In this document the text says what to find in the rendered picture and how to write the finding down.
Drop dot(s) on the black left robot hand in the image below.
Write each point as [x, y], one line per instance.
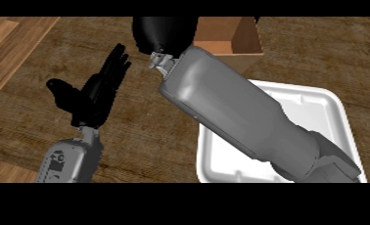
[92, 95]

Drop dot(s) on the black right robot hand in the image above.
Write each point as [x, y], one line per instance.
[161, 35]

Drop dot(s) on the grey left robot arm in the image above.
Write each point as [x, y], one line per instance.
[65, 162]

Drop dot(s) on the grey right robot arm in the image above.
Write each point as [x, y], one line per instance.
[240, 114]

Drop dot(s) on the brown cardboard box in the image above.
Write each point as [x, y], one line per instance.
[226, 36]

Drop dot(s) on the white foam tray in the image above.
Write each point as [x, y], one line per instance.
[312, 105]

